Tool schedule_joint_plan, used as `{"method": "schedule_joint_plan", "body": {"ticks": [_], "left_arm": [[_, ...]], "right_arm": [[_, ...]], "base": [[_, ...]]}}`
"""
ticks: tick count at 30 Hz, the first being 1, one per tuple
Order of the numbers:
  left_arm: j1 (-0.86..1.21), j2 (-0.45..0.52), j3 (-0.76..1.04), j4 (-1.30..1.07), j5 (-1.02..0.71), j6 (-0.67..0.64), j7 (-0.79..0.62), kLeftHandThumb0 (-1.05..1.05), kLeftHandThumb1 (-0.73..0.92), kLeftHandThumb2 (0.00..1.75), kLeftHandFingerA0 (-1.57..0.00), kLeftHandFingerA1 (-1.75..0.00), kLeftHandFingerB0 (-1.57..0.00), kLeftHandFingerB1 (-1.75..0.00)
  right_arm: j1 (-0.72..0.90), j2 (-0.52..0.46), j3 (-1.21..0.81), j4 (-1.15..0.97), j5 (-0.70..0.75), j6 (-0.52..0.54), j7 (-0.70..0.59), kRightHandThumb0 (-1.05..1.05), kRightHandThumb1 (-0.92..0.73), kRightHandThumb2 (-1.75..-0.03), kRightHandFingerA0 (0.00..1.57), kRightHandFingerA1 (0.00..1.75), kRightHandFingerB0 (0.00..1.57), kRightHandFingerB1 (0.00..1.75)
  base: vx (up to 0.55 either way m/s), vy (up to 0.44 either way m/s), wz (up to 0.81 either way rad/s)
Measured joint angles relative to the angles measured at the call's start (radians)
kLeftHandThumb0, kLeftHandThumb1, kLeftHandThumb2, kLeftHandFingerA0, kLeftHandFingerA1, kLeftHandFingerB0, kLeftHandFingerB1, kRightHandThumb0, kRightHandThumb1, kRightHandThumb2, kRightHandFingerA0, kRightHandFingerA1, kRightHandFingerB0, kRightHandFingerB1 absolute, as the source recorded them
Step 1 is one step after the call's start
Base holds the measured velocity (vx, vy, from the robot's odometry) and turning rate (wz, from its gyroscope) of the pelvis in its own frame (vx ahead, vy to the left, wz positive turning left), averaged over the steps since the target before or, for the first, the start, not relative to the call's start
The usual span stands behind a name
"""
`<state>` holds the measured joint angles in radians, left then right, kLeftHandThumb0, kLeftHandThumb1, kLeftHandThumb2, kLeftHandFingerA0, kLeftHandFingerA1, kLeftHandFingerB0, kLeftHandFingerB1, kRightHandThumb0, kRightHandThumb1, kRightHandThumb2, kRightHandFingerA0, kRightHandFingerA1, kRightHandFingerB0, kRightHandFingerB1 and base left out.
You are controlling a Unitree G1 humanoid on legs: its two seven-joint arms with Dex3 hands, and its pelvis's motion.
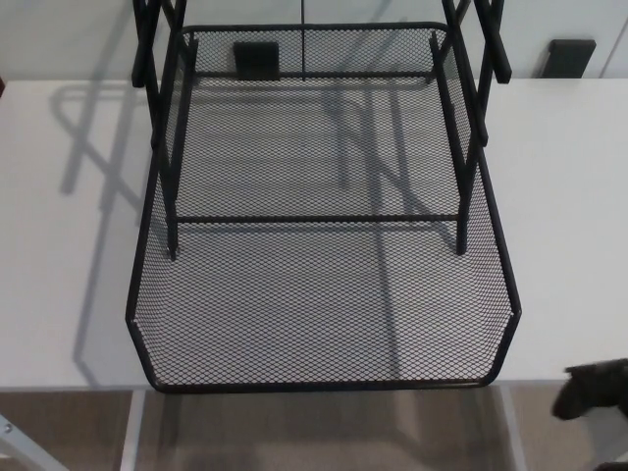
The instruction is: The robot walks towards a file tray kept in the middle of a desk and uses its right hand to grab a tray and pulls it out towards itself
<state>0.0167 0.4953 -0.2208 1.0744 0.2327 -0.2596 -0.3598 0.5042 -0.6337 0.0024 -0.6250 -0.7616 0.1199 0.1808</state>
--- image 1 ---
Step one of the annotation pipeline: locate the white desk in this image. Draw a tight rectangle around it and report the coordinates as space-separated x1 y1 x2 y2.
0 78 628 471

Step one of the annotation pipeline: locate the white metal stand leg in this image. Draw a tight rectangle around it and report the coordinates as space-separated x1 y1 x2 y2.
0 414 68 471

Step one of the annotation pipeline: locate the black wall outlet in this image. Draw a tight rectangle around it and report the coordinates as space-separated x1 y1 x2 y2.
542 38 598 78
234 41 280 82

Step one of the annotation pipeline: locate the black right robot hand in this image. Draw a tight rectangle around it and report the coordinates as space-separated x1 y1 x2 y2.
551 357 628 421

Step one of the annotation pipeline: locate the black mesh file tray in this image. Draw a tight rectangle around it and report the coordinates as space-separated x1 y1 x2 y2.
125 22 524 394

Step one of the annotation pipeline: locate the black wall outlet right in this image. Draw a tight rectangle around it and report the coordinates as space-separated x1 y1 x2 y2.
542 38 598 78

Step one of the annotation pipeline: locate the black wall outlet left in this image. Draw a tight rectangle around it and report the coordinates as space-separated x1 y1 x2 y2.
234 41 280 82

